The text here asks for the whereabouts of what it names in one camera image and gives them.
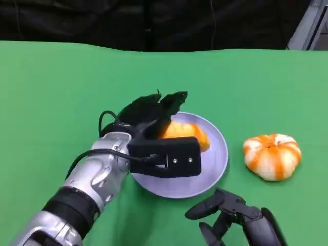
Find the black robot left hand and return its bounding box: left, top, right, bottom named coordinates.
left=112, top=89, right=189, bottom=140

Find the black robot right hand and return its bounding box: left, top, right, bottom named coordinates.
left=184, top=188, right=286, bottom=246

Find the plain orange toy bread roll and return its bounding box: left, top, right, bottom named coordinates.
left=157, top=120, right=211, bottom=153

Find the orange white striped bread roll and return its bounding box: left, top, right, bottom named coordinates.
left=242, top=133, right=303, bottom=182

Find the lilac plate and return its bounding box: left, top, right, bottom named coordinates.
left=130, top=112, right=229, bottom=199

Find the black backdrop curtain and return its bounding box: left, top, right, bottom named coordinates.
left=0, top=0, right=310, bottom=52

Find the green table cloth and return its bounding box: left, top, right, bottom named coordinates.
left=0, top=40, right=328, bottom=246

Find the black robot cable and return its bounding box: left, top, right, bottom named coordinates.
left=65, top=148, right=156, bottom=180
left=98, top=110, right=121, bottom=137

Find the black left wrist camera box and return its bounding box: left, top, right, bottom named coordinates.
left=127, top=137, right=202, bottom=179

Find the grey metal frame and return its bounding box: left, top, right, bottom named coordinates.
left=285, top=0, right=328, bottom=51

